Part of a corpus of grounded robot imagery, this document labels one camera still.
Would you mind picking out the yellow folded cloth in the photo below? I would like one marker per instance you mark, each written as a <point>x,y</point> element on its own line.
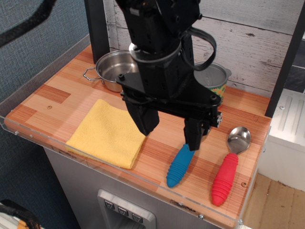
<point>109,134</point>

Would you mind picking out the toy food can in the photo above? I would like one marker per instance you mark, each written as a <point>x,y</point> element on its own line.
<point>214,78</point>

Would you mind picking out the black and orange object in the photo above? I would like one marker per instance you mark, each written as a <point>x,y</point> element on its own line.
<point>14,216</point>

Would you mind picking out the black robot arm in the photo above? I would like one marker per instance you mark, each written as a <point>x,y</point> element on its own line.
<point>161,32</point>

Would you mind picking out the small steel pot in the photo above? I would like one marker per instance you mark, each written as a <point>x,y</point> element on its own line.
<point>109,66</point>

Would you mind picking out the blue handled fork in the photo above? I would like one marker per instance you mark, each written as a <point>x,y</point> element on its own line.
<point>180,164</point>

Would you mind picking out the dark left post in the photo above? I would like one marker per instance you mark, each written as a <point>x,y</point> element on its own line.
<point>97,26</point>

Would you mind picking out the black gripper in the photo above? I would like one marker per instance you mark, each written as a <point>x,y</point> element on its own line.
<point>170,87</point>

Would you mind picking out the white toy furniture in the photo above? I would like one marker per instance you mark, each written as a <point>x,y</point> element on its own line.
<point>283,156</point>

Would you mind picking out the grey toy fridge cabinet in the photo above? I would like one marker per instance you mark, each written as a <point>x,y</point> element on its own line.
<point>101,199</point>

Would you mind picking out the dark post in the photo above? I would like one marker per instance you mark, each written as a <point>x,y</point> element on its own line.
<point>97,26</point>
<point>287,63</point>

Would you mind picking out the red handled spoon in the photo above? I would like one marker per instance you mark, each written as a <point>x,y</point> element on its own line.
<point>238,141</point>

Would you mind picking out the clear acrylic guard rail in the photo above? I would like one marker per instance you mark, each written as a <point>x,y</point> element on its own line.
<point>49,109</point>

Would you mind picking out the dark right post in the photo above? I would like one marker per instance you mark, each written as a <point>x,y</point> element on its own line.
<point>287,63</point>

